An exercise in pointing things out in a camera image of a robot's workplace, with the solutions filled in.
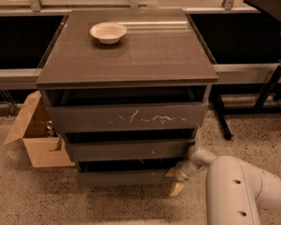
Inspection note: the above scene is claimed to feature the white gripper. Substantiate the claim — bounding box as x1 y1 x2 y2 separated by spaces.
165 159 202 197

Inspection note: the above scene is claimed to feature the grey drawer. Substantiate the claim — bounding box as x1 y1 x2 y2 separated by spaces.
47 87 207 133
78 157 181 187
66 128 194 161

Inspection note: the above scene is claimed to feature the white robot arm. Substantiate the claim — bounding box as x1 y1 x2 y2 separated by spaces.
166 145 281 225

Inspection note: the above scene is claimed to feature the dark grey drawer cabinet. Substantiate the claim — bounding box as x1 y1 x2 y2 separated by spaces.
36 8 219 173

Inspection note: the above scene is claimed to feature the open cardboard box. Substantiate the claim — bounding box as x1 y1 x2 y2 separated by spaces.
4 91 74 168

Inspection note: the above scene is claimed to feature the metal can in box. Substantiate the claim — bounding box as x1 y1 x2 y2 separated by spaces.
46 120 54 130

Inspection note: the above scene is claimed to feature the white bowl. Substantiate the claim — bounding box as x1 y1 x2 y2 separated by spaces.
90 22 127 44

